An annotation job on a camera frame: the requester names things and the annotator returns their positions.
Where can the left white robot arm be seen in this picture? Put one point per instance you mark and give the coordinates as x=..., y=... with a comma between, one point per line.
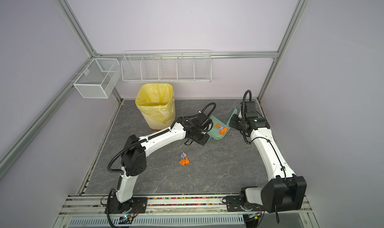
x=131, y=161

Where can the small white mesh basket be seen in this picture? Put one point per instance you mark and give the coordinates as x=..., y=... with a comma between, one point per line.
x=99, y=78

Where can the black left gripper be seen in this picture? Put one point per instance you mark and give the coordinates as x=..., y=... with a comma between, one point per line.
x=204, y=141

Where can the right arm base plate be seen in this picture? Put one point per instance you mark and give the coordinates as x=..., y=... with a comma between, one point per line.
x=236, y=203

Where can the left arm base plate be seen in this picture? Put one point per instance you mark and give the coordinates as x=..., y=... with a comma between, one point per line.
x=136, y=205

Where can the aluminium front rail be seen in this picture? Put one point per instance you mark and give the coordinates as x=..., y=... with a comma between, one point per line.
x=188, y=205

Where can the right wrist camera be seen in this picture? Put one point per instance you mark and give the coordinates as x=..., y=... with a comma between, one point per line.
x=248, y=110

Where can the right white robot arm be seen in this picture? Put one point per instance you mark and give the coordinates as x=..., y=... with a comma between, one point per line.
x=284, y=190

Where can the long white wire basket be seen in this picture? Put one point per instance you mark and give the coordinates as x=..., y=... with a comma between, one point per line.
x=166, y=66

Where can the beige bin with yellow bag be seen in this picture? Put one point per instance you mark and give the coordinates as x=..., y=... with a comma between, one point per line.
x=156, y=102

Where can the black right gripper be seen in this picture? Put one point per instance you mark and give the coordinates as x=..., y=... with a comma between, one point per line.
x=233, y=123

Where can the orange paper scrap right front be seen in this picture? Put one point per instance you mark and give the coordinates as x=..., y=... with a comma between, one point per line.
x=222, y=132

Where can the orange paper scrap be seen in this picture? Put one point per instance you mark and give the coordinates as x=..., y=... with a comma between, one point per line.
x=222, y=132
x=185, y=161

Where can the green hand brush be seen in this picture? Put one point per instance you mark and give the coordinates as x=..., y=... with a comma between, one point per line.
x=235, y=112

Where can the orange paper scrap centre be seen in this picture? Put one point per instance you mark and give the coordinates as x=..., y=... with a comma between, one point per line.
x=185, y=161

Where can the white vented cable duct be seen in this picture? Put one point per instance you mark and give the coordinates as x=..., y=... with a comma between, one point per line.
x=157, y=221

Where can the green plastic dustpan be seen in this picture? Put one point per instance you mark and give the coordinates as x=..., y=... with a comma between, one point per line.
x=213, y=133

